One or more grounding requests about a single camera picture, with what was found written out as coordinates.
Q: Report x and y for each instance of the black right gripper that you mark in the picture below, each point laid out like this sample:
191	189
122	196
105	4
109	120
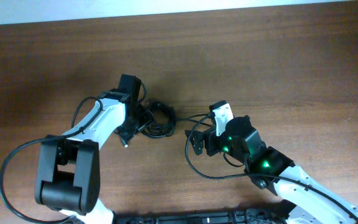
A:
201	136

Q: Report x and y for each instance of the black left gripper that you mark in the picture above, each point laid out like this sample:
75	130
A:
146	118

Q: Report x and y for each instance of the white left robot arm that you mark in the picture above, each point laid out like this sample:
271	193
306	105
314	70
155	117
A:
68	174

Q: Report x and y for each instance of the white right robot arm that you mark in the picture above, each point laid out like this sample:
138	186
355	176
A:
270	169

